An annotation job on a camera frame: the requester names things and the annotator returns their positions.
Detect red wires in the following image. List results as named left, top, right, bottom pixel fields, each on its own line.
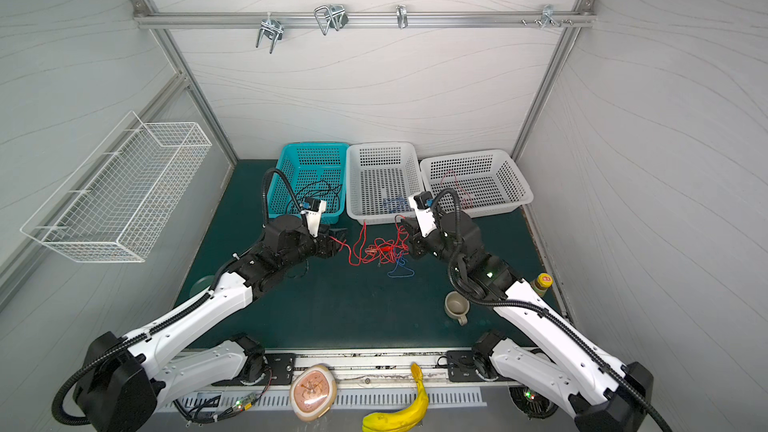
left=328, top=220, right=412, bottom=267

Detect black wire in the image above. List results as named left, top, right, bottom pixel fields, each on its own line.
left=284, top=178, right=344, bottom=216

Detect red wire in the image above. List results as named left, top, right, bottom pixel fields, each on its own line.
left=439, top=170, right=475, bottom=208

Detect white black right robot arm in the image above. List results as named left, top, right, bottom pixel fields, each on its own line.
left=399, top=210, right=654, bottom=431

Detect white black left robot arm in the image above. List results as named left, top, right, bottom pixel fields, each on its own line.
left=51, top=215, right=347, bottom=431

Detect olive ceramic cup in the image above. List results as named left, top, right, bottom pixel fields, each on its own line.
left=444, top=291, right=470, bottom=326

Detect teal perforated basket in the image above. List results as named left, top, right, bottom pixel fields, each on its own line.
left=261, top=142, right=349, bottom=225

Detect white perforated basket middle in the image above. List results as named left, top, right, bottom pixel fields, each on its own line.
left=346, top=142, right=424, bottom=225

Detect white perforated basket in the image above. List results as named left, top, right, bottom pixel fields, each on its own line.
left=420, top=150, right=534, bottom=218
left=346, top=142, right=424, bottom=225

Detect white perforated basket right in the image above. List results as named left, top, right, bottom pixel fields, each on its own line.
left=420, top=150, right=534, bottom=218

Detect yellow red capped bottle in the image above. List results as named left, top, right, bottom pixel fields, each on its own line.
left=530, top=273, right=554, bottom=297

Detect round wooden toy face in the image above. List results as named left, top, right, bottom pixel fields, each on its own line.
left=289, top=364, right=338, bottom=422

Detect yellow banana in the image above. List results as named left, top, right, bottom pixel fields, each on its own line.
left=362, top=363, right=430, bottom=432

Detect metal clamp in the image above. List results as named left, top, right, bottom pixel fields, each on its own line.
left=520, top=4, right=573, bottom=29
left=255, top=16, right=284, bottom=54
left=313, top=4, right=349, bottom=36
left=396, top=4, right=408, bottom=30

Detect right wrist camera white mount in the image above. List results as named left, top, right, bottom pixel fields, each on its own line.
left=408, top=191, right=437, bottom=238

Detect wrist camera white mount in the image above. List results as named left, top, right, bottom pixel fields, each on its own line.
left=300, top=197, right=327, bottom=238
left=408, top=191, right=437, bottom=238

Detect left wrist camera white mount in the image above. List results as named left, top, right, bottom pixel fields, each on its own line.
left=300, top=197, right=327, bottom=238

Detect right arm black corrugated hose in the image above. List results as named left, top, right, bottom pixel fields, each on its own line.
left=431, top=187, right=673, bottom=432

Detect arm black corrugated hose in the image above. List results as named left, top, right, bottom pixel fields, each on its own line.
left=431, top=187, right=673, bottom=432
left=50, top=167, right=307, bottom=427

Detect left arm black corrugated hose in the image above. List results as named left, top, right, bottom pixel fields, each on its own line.
left=50, top=167, right=307, bottom=427

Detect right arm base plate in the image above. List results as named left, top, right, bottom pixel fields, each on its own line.
left=436, top=349, right=499, bottom=383

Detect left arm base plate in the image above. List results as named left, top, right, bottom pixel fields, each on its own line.
left=237, top=353, right=297, bottom=387

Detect white wire wall basket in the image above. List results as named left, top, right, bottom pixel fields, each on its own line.
left=20, top=111, right=211, bottom=264

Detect aluminium overhead rail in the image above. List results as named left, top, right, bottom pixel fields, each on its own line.
left=134, top=10, right=597, bottom=30

